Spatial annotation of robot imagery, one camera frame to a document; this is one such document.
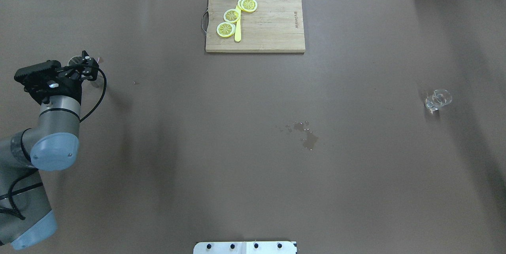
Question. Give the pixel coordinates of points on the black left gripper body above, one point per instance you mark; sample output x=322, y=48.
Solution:
x=70, y=86

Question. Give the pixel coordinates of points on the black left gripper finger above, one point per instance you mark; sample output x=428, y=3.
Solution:
x=85, y=61
x=89, y=74

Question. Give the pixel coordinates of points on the clear glass shaker cup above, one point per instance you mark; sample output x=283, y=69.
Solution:
x=438, y=99

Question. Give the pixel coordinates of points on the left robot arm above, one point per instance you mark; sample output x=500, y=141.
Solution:
x=27, y=217

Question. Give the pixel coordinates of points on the lemon slice bottom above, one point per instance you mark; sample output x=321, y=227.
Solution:
x=225, y=29

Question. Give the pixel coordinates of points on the lemon slice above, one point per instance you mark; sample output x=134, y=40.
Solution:
x=232, y=15
x=248, y=5
x=225, y=29

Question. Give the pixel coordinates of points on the yellow plastic knife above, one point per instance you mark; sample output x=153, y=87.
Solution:
x=238, y=24

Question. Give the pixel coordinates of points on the lemon slice middle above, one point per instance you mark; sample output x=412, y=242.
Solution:
x=232, y=15

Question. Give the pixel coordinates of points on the lemon slice top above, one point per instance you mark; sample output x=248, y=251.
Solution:
x=248, y=5

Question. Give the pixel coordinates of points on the wooden cutting board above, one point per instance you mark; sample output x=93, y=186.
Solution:
x=276, y=26

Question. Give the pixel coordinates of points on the spilled droplets table centre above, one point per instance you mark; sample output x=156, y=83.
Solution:
x=302, y=131

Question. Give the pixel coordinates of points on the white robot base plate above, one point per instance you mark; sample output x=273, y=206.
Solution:
x=246, y=247

